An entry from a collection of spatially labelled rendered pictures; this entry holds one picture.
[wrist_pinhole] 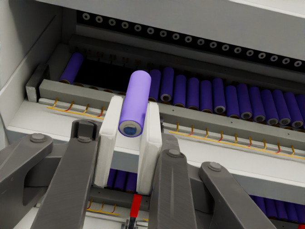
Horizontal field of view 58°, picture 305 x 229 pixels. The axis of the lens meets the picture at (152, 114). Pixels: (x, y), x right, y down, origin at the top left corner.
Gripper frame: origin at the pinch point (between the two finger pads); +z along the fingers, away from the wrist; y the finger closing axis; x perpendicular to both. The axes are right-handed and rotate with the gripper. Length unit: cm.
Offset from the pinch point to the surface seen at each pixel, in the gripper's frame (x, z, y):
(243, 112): -2.8, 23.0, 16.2
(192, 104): -2.7, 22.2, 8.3
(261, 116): -2.7, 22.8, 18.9
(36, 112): -6.8, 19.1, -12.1
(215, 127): -4.6, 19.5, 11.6
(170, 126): -5.8, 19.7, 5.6
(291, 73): 3.7, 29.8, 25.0
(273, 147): -5.9, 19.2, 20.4
